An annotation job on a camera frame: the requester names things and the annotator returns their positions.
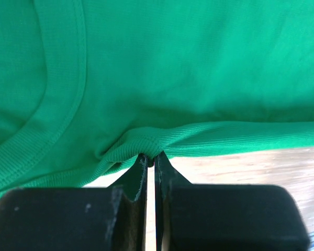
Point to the green tank top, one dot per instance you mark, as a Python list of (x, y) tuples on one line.
[(86, 86)]

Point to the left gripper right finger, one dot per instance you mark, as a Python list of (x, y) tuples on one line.
[(223, 217)]

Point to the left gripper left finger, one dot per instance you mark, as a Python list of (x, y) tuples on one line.
[(111, 218)]

